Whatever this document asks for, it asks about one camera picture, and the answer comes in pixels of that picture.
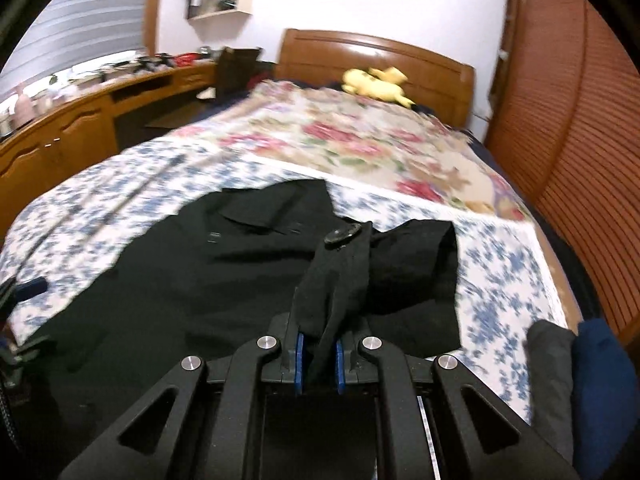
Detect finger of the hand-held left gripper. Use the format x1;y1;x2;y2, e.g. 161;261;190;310
0;276;49;321

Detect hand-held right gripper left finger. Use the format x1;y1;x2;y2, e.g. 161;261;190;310
57;310;305;480

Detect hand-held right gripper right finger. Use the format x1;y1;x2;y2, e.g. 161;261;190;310
336;316;581;480

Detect black button coat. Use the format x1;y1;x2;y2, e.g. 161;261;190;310
30;180;463;461

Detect folded grey clothes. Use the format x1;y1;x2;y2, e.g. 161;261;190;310
522;320;576;466

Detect folded navy clothes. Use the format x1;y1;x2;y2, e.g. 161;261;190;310
570;317;632;480

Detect wooden desk with cabinets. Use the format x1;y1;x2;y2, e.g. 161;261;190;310
0;57;221;241

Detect pink container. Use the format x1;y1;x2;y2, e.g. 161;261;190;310
14;87;37;128

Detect blue floral white quilt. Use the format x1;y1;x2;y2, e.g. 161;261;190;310
0;140;568;426

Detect red floral beige blanket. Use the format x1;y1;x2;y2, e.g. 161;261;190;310
170;80;533;223

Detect grey striped window blind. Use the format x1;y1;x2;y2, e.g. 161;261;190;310
0;0;153;106

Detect yellow plush toy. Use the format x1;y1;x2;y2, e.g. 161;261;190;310
341;66;416;108

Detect dark wooden chair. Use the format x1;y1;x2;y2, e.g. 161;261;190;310
197;47;263;103

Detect wooden bed headboard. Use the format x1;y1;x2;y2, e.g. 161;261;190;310
276;28;476;128

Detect wooden louvered wardrobe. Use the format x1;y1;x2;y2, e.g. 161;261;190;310
482;0;640;346

